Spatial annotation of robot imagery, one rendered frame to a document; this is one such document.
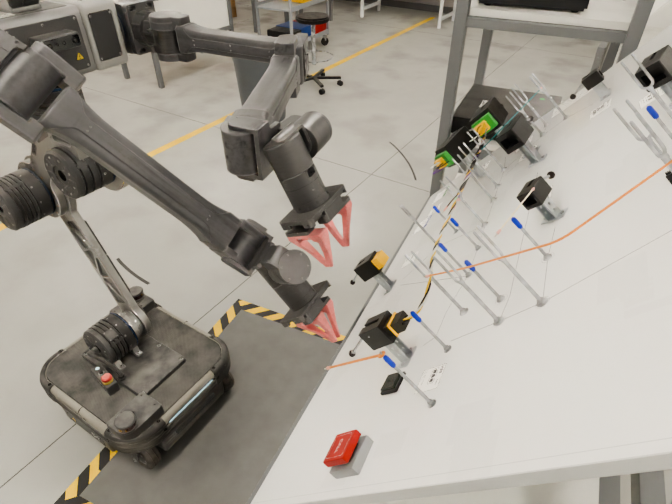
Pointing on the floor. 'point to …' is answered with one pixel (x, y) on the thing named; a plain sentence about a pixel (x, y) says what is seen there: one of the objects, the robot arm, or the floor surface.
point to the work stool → (315, 41)
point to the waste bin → (249, 77)
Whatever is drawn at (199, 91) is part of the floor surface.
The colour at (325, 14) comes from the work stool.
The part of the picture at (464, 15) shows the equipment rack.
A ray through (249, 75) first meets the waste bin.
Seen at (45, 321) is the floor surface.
